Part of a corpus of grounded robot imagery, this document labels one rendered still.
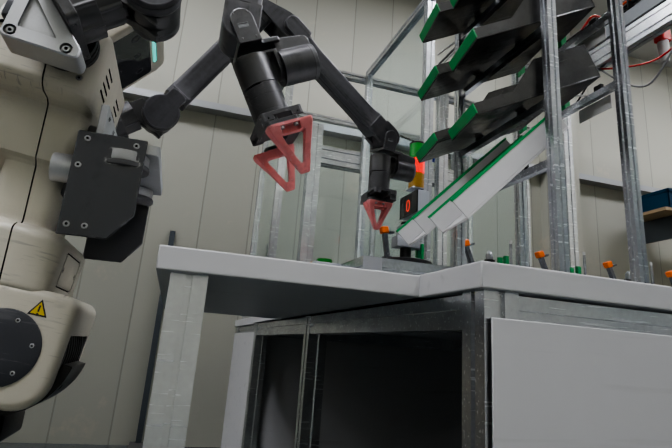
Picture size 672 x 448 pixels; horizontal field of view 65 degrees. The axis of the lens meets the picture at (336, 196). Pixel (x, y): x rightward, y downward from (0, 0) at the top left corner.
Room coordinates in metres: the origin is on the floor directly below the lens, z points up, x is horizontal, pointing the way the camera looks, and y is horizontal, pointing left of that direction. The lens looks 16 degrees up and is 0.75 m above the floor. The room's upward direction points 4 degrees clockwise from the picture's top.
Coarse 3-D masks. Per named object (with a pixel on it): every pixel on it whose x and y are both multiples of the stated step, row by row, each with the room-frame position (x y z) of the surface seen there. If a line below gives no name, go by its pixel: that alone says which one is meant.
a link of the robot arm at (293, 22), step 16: (288, 32) 1.12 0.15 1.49; (304, 32) 1.12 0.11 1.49; (320, 64) 1.18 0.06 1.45; (320, 80) 1.21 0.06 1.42; (336, 80) 1.21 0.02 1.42; (336, 96) 1.23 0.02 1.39; (352, 96) 1.24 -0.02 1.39; (352, 112) 1.26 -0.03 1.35; (368, 112) 1.26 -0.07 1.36; (368, 128) 1.27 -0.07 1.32; (384, 128) 1.28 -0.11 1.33
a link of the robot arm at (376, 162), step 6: (372, 156) 1.32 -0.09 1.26; (378, 156) 1.31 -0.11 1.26; (384, 156) 1.31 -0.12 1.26; (390, 156) 1.33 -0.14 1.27; (372, 162) 1.32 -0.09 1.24; (378, 162) 1.31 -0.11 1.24; (384, 162) 1.31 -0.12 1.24; (390, 162) 1.33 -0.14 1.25; (396, 162) 1.34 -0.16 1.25; (372, 168) 1.32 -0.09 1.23; (378, 168) 1.31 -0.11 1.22; (384, 168) 1.31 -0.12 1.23; (390, 168) 1.33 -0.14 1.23; (390, 174) 1.36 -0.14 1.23
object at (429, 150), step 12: (516, 84) 1.04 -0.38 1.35; (492, 96) 1.04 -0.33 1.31; (528, 120) 1.11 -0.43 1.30; (444, 132) 1.02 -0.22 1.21; (480, 132) 1.06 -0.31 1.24; (432, 144) 1.04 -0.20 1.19; (444, 144) 1.06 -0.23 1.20; (456, 144) 1.09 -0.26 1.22; (468, 144) 1.14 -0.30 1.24; (420, 156) 1.13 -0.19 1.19; (432, 156) 1.13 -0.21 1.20
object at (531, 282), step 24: (480, 264) 0.57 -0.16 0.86; (504, 264) 0.58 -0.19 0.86; (432, 288) 0.67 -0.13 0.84; (456, 288) 0.62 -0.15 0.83; (480, 288) 0.58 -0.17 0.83; (504, 288) 0.58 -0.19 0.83; (528, 288) 0.59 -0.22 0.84; (552, 288) 0.60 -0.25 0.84; (576, 288) 0.61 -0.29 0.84; (600, 288) 0.62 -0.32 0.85; (624, 288) 0.63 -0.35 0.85; (648, 288) 0.64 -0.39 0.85; (336, 312) 1.12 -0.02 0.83; (408, 336) 2.17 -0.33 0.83; (432, 336) 1.99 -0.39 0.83; (456, 336) 1.83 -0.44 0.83
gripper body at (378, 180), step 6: (372, 174) 1.32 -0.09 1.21; (378, 174) 1.31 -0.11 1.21; (384, 174) 1.31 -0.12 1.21; (372, 180) 1.32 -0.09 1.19; (378, 180) 1.31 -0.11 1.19; (384, 180) 1.31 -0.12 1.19; (372, 186) 1.32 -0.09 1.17; (378, 186) 1.31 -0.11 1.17; (384, 186) 1.31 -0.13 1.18; (366, 192) 1.33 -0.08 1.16; (372, 192) 1.31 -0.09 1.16; (378, 192) 1.29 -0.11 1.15; (384, 192) 1.31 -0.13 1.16; (390, 192) 1.30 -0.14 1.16; (396, 192) 1.30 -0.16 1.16
